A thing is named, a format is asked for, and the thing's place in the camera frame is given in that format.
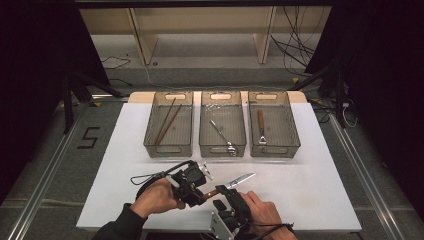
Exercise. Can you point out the smoky clear plastic bin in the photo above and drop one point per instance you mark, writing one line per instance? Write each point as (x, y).
(181, 133)
(230, 113)
(283, 123)

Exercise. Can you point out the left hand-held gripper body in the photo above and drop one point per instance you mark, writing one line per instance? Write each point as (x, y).
(191, 176)

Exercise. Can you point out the person's right hand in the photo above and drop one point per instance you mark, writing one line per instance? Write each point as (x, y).
(263, 216)

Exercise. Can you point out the black metal stand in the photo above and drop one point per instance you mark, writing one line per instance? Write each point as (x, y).
(68, 110)
(339, 100)

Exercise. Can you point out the black frame bar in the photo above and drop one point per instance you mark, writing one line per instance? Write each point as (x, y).
(200, 3)

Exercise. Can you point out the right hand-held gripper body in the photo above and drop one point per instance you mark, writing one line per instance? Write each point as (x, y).
(236, 213)

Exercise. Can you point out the beige wooden shelf unit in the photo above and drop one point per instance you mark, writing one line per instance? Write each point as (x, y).
(143, 46)

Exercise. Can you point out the black curtain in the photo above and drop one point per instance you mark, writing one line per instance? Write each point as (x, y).
(383, 83)
(33, 83)

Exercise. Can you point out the person's left hand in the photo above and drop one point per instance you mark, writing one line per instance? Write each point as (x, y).
(156, 198)

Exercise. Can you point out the short metal floor rail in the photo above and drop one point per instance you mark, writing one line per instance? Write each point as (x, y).
(110, 97)

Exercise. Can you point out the yellow tape piece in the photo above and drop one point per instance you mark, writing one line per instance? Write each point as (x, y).
(295, 80)

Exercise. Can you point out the long metal floor rail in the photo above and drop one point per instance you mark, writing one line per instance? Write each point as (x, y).
(366, 186)
(43, 186)

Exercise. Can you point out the brown wooden chopstick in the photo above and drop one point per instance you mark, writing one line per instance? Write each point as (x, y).
(165, 120)
(170, 123)

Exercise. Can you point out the white table cover sheet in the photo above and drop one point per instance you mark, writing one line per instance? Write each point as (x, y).
(300, 186)

